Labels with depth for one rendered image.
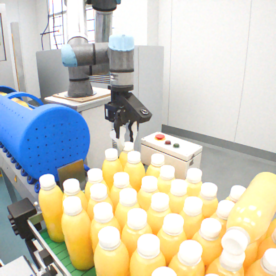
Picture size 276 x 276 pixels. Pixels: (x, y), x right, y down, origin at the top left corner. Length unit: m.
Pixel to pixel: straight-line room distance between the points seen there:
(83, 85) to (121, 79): 0.61
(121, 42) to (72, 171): 0.44
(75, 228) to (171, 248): 0.21
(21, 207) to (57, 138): 0.27
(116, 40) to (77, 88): 0.65
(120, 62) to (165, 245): 0.48
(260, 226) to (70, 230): 0.38
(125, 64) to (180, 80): 2.86
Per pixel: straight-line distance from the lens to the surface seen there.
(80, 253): 0.57
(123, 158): 0.73
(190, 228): 0.50
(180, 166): 0.72
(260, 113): 3.19
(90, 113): 1.20
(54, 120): 0.77
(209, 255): 0.46
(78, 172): 0.79
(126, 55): 0.64
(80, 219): 0.50
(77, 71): 1.23
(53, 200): 0.60
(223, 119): 3.32
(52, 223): 0.64
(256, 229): 0.39
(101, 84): 2.69
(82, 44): 0.75
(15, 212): 0.69
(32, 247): 0.72
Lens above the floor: 1.41
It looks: 23 degrees down
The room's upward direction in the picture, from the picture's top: straight up
